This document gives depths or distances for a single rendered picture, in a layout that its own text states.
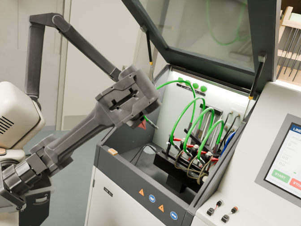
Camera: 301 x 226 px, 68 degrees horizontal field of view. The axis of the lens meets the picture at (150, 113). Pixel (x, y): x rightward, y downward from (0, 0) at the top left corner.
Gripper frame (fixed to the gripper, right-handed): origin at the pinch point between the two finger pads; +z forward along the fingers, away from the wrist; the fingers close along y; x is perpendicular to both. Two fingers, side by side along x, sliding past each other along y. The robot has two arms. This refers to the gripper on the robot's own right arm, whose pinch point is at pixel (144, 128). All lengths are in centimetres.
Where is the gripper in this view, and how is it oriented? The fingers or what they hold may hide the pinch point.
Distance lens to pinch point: 105.8
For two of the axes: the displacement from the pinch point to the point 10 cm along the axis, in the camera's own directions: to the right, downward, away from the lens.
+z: 4.2, 6.3, 6.5
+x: -5.5, -3.9, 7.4
